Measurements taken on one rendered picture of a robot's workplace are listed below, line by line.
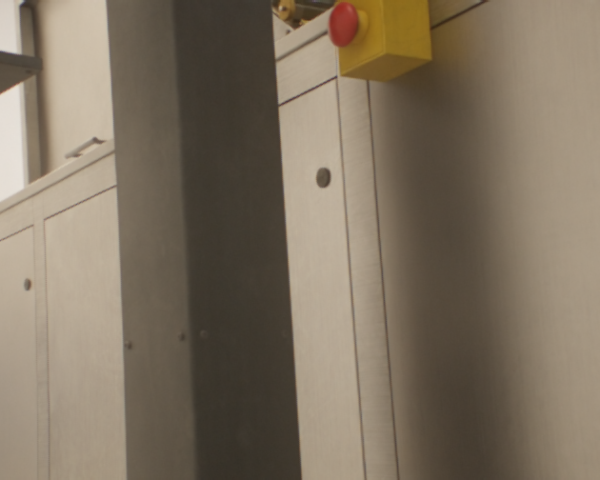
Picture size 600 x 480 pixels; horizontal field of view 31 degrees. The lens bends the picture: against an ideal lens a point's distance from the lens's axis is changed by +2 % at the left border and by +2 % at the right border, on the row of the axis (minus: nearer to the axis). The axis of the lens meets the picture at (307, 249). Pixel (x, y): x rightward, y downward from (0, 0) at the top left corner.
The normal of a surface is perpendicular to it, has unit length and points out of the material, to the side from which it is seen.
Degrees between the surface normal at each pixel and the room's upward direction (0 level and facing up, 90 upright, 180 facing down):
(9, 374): 90
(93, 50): 90
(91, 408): 90
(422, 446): 90
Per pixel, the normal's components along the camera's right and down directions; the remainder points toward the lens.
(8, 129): 0.55, -0.15
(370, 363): -0.83, -0.02
